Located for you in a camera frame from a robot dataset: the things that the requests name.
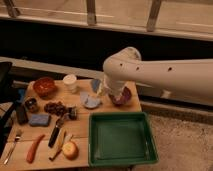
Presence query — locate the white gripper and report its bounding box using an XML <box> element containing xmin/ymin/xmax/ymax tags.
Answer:
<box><xmin>97</xmin><ymin>80</ymin><xmax>125</xmax><ymax>100</ymax></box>

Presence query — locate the bunch of dark grapes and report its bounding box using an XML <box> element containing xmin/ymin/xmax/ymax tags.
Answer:
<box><xmin>44</xmin><ymin>102</ymin><xmax>67</xmax><ymax>116</ymax></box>

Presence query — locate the small blue cup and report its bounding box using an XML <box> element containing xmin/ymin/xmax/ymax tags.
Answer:
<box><xmin>91</xmin><ymin>79</ymin><xmax>101</xmax><ymax>93</ymax></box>

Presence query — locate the red bowl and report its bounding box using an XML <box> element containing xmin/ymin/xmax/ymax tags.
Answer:
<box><xmin>33</xmin><ymin>77</ymin><xmax>56</xmax><ymax>97</ymax></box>

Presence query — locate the purple bowl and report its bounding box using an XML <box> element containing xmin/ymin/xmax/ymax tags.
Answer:
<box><xmin>109</xmin><ymin>87</ymin><xmax>132</xmax><ymax>106</ymax></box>

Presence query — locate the orange carrot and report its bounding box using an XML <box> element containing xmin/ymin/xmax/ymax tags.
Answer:
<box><xmin>26</xmin><ymin>134</ymin><xmax>45</xmax><ymax>163</ymax></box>

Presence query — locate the red yellow apple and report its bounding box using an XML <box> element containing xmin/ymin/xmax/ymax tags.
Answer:
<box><xmin>62</xmin><ymin>141</ymin><xmax>78</xmax><ymax>160</ymax></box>

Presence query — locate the light blue towel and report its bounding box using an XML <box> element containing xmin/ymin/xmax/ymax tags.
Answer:
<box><xmin>80</xmin><ymin>92</ymin><xmax>101</xmax><ymax>109</ymax></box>

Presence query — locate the dark small jar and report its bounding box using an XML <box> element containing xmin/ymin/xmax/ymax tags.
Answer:
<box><xmin>68</xmin><ymin>106</ymin><xmax>77</xmax><ymax>120</ymax></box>

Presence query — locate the silver fork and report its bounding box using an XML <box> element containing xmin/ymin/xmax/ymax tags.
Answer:
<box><xmin>3</xmin><ymin>129</ymin><xmax>23</xmax><ymax>165</ymax></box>

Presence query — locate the black handled knife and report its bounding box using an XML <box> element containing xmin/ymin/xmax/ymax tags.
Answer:
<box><xmin>48</xmin><ymin>118</ymin><xmax>64</xmax><ymax>148</ymax></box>

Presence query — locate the small metal tin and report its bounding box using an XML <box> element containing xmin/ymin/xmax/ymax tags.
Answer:
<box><xmin>25</xmin><ymin>98</ymin><xmax>39</xmax><ymax>113</ymax></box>

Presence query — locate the blue sponge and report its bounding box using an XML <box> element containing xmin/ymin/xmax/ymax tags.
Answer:
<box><xmin>29</xmin><ymin>114</ymin><xmax>51</xmax><ymax>127</ymax></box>

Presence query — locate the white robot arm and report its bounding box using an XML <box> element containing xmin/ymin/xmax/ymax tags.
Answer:
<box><xmin>103</xmin><ymin>47</ymin><xmax>213</xmax><ymax>105</ymax></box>

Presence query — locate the white paper cup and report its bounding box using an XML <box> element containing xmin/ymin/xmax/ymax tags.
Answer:
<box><xmin>63</xmin><ymin>74</ymin><xmax>77</xmax><ymax>93</ymax></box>

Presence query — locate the green plastic tray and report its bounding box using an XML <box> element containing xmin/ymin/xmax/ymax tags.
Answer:
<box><xmin>88</xmin><ymin>112</ymin><xmax>158</xmax><ymax>167</ymax></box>

